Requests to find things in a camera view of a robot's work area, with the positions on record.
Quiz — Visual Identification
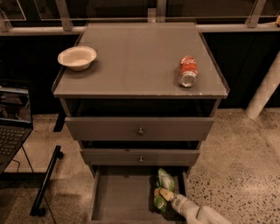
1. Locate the open bottom grey drawer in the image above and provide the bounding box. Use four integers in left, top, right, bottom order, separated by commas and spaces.
87, 166, 186, 224

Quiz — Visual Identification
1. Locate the white paper bowl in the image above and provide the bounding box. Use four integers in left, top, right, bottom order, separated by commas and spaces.
58, 46, 97, 71

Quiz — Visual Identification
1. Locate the black cable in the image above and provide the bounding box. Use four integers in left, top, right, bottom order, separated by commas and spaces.
11, 144, 58, 224

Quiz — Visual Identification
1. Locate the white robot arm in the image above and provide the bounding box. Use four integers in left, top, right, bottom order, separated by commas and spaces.
175, 59, 280, 224

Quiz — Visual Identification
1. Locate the metal window railing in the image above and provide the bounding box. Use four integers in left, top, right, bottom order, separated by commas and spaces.
0, 0, 280, 35

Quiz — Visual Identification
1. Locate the grey drawer cabinet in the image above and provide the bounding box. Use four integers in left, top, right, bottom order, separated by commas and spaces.
51, 22, 230, 224

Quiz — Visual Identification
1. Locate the red coca-cola can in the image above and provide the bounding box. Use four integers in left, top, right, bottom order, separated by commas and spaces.
178, 56, 198, 88

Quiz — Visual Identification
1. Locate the middle grey drawer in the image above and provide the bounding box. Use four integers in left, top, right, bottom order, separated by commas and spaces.
80, 149, 200, 166

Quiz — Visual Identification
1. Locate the top grey drawer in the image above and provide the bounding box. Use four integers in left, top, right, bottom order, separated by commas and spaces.
65, 117, 214, 141

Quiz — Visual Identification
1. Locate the black stand leg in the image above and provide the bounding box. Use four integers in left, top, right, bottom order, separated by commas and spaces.
30, 145, 64, 216

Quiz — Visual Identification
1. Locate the green rice chip bag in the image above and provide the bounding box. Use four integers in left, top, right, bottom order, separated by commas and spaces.
154, 168, 175, 212

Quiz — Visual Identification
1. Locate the black laptop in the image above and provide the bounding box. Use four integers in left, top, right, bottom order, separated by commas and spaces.
0, 87, 33, 173

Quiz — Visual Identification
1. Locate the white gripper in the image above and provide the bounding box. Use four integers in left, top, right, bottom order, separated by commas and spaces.
159, 188, 200, 219

